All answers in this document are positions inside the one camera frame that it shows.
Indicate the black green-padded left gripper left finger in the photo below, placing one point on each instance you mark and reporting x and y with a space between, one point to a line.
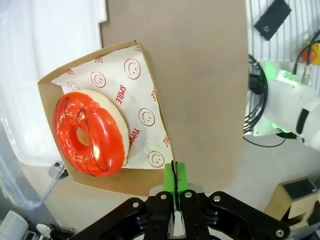
155 212

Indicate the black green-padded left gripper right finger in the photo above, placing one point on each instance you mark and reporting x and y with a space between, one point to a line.
200 215

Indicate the red glazed donut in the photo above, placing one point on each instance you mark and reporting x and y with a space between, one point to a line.
105 130

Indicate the white smile-print paper liner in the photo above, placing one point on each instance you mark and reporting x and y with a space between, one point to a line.
112 75

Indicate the brown cardboard donut tray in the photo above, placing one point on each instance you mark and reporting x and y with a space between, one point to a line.
47 105

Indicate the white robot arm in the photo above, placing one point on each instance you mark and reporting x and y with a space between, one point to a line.
285 105

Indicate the light wooden box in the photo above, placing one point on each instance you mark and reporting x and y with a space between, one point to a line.
285 200

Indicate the white cylindrical object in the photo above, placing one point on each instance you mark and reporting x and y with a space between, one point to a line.
12 226

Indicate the clear plastic container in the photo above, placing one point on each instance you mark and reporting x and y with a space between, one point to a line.
15 180

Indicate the black rectangular plate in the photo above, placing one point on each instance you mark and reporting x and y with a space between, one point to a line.
272 18

